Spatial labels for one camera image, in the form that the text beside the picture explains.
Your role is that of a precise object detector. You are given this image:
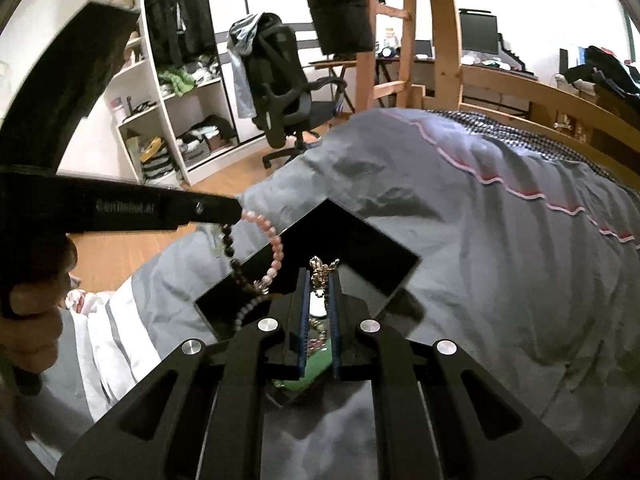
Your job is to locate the pink and dark bead bracelet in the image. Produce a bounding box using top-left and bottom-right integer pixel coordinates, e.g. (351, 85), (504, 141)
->
(219, 209), (286, 297)

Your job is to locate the green garment on shelf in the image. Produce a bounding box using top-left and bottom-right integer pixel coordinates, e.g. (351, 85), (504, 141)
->
(157, 67), (196, 96)

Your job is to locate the wooden desk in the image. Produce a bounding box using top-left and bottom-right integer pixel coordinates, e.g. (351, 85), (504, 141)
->
(307, 58), (532, 117)

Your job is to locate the white shelf wardrobe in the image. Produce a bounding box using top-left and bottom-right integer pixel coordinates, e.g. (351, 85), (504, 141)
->
(104, 0), (267, 186)

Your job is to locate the black jewelry box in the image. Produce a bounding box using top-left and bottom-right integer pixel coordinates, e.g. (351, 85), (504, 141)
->
(192, 197), (422, 409)

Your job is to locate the wooden bed frame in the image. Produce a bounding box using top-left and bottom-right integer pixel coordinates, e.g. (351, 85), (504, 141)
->
(355, 0), (639, 188)

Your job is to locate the wooden loft ladder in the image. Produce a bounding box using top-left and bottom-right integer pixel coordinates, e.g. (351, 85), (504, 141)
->
(354, 0), (419, 111)

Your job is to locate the white bead bracelet orange bead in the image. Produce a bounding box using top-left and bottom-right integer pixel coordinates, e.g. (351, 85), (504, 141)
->
(234, 295), (272, 333)

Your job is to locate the person's left hand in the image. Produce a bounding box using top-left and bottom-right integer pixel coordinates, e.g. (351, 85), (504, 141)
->
(1, 233), (77, 374)

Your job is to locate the black office chair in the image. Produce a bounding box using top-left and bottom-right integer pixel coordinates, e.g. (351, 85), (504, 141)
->
(250, 13), (347, 169)

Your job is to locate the white round disc in box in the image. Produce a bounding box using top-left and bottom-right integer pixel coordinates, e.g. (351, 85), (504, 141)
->
(309, 290), (328, 318)

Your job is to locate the computer monitor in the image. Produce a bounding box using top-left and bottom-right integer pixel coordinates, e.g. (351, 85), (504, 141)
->
(459, 9), (499, 54)

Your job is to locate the grey jacket on chair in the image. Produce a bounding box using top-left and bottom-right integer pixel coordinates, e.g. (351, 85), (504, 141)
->
(227, 12), (264, 119)

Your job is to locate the green jade bangle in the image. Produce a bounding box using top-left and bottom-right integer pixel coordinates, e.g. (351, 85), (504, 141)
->
(273, 344), (333, 393)

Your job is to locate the dark clothes pile on desk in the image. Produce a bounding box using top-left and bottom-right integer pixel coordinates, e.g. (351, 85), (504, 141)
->
(562, 46), (639, 113)

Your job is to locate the grey duvet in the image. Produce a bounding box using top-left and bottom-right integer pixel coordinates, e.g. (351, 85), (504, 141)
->
(24, 106), (640, 480)

